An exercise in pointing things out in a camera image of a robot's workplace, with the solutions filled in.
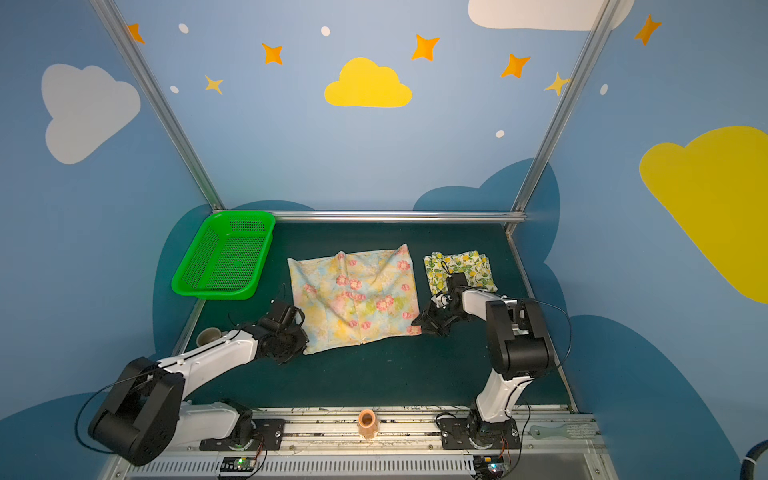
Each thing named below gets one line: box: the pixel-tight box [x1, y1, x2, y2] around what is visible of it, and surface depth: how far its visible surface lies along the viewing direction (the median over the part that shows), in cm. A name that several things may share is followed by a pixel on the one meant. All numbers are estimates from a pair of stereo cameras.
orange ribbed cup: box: [358, 409, 379, 440], surface depth 69 cm
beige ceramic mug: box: [196, 327, 222, 347], surface depth 88 cm
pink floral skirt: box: [287, 244, 423, 355], surface depth 101 cm
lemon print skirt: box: [423, 250, 498, 295], surface depth 109 cm
